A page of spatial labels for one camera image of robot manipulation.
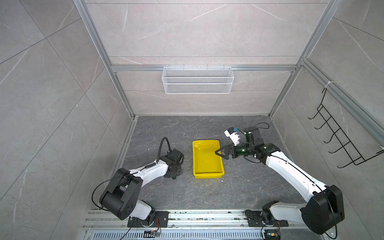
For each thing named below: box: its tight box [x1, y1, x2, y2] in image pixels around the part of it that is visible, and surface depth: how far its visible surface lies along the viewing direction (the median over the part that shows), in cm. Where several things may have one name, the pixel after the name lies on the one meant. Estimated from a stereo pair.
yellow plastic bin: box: [192, 140, 225, 179], surface depth 92 cm
